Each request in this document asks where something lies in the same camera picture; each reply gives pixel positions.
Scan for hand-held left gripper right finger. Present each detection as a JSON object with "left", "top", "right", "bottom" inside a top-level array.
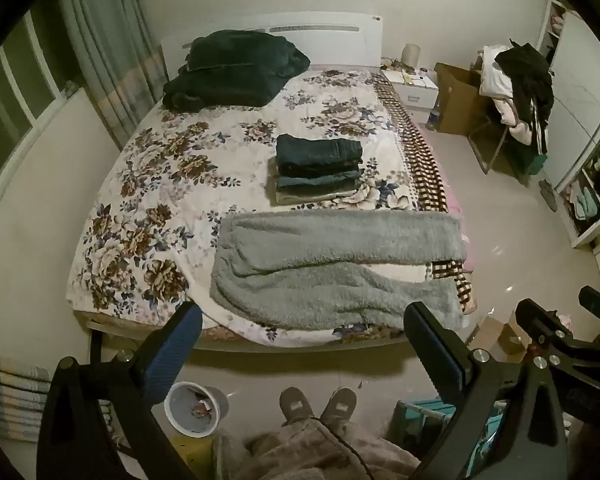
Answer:
[{"left": 403, "top": 301, "right": 568, "bottom": 480}]

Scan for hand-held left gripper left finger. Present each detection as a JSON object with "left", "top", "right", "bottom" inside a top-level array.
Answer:
[{"left": 36, "top": 301, "right": 204, "bottom": 480}]

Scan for grey fluffy pants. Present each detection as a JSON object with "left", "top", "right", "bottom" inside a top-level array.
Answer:
[{"left": 209, "top": 210, "right": 467, "bottom": 332}]

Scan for beige folded pants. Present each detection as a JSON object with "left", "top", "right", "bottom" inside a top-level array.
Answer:
[{"left": 275, "top": 191, "right": 358, "bottom": 207}]

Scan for small cardboard box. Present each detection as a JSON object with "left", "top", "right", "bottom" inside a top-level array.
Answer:
[
  {"left": 497, "top": 324, "right": 532, "bottom": 364},
  {"left": 472, "top": 316, "right": 507, "bottom": 357}
]

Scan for white trash bin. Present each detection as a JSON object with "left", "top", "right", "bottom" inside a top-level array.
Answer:
[{"left": 164, "top": 381, "right": 230, "bottom": 435}]

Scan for teal drying rack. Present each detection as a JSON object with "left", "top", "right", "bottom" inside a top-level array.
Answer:
[{"left": 394, "top": 396, "right": 512, "bottom": 480}]

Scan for yellow box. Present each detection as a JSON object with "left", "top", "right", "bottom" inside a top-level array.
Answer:
[{"left": 171, "top": 434, "right": 216, "bottom": 480}]

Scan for grey slipper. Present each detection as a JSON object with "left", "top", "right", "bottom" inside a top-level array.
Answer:
[
  {"left": 279, "top": 386, "right": 315, "bottom": 425},
  {"left": 320, "top": 387, "right": 358, "bottom": 425}
]

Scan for pink sheet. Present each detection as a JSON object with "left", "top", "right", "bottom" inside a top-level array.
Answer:
[{"left": 442, "top": 170, "right": 476, "bottom": 273}]

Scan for brown fleece robe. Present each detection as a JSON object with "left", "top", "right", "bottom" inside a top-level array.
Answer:
[{"left": 212, "top": 417, "right": 422, "bottom": 480}]

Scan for striped cloth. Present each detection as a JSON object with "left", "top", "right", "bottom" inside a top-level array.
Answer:
[{"left": 0, "top": 347, "right": 55, "bottom": 443}]

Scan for folding chair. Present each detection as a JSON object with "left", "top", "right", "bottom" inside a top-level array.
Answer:
[{"left": 467, "top": 107, "right": 528, "bottom": 177}]

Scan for brown checkered blanket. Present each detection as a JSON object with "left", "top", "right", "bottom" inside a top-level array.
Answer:
[{"left": 374, "top": 82, "right": 475, "bottom": 312}]

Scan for pink garment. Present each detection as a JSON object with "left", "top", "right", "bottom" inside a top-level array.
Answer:
[{"left": 499, "top": 96, "right": 537, "bottom": 147}]

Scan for white wardrobe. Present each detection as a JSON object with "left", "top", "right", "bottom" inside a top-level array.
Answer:
[{"left": 535, "top": 0, "right": 600, "bottom": 256}]

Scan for dark folded jeans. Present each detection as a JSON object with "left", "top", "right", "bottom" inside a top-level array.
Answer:
[{"left": 275, "top": 133, "right": 364, "bottom": 171}]

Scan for large cardboard box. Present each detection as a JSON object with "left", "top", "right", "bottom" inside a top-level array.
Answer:
[{"left": 434, "top": 62, "right": 492, "bottom": 136}]

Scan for white nightstand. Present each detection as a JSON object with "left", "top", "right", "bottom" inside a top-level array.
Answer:
[{"left": 380, "top": 66, "right": 440, "bottom": 112}]

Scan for dark green blanket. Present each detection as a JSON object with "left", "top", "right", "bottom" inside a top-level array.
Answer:
[{"left": 161, "top": 30, "right": 312, "bottom": 112}]

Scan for window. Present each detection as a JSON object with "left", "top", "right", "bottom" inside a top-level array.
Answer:
[{"left": 0, "top": 10, "right": 90, "bottom": 216}]

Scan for grey curtain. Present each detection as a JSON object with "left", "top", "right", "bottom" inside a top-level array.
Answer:
[{"left": 60, "top": 0, "right": 170, "bottom": 152}]

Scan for white headboard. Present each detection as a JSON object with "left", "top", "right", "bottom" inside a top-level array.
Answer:
[{"left": 160, "top": 12, "right": 385, "bottom": 81}]

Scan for black cable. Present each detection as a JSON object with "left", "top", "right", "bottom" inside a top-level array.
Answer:
[{"left": 309, "top": 417, "right": 381, "bottom": 480}]

